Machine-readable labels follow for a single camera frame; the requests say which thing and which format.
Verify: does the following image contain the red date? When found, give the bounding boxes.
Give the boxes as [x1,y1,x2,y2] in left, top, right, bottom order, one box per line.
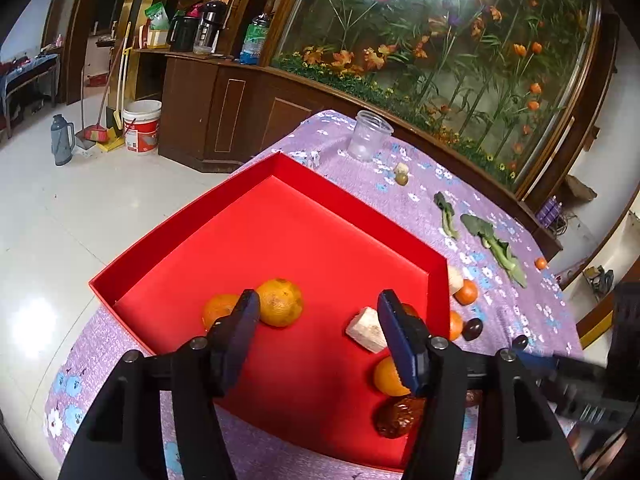
[372,396,425,439]

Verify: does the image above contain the white sugarcane chunk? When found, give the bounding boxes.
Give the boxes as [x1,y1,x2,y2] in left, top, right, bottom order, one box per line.
[345,307,387,353]

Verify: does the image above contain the large yellow orange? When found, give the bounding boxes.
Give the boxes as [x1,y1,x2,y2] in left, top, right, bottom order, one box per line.
[256,278,304,327]

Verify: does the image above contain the orange tangerine at tray edge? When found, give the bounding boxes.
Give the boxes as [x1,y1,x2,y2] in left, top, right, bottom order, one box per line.
[449,311,464,341]

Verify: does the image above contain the small orange tangerine in tray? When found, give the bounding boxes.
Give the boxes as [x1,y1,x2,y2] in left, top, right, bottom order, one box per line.
[202,294,240,332]

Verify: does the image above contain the orange tangerine beside tray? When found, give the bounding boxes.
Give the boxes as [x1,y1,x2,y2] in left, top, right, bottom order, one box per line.
[454,280,478,307]

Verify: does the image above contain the round beige sugarcane piece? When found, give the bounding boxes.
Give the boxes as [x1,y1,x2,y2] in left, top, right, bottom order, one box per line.
[447,266,464,296]

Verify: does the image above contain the purple floral tablecloth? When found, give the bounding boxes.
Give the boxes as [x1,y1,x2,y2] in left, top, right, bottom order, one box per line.
[43,110,584,462]

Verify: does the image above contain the red tray box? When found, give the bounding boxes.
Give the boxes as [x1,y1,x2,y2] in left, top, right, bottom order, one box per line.
[90,154,450,469]

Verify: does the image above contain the far small orange kumquat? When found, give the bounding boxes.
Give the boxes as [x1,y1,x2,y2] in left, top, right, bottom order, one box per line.
[535,257,548,270]

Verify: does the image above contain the large bok choy leaves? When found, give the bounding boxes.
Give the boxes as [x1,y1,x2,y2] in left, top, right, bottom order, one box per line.
[460,214,527,288]

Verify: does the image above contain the small bok choy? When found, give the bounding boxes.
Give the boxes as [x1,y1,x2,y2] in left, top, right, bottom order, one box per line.
[434,192,459,240]

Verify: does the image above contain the purple bottles pack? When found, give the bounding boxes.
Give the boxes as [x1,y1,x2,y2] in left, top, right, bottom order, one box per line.
[536,195,562,228]

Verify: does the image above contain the small green fruit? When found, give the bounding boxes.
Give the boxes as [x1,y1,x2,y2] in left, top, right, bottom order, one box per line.
[395,174,409,186]

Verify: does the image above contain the small beige chunk near cup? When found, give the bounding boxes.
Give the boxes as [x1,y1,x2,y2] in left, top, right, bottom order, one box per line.
[394,162,409,174]

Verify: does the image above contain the clear plastic cup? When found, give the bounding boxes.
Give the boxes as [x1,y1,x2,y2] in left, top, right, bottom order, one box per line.
[347,110,394,162]

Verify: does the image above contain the wooden cabinet counter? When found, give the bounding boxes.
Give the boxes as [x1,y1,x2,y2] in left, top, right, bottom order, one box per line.
[134,46,564,261]

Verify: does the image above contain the white red plastic bucket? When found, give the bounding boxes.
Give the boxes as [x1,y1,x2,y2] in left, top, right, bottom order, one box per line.
[122,100,162,154]

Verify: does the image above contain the broom and dustpan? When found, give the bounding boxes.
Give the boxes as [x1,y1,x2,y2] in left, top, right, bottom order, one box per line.
[74,23,131,153]

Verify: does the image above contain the grey thermos on floor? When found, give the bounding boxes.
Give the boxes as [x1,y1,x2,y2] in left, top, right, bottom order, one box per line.
[50,114,75,166]

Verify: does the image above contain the flower garden mural panel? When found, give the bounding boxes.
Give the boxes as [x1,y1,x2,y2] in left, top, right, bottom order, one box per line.
[272,0,600,188]

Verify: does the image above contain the green label water bottle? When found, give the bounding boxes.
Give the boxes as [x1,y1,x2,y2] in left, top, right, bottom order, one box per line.
[239,13,270,65]

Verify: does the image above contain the black kettle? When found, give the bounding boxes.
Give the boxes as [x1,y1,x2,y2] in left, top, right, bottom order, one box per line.
[167,11,200,52]

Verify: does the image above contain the green white bag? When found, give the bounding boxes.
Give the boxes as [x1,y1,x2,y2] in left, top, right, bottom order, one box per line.
[143,2,170,49]

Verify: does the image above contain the steel black thermos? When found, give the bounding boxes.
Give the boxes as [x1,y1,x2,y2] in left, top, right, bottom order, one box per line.
[193,0,228,55]

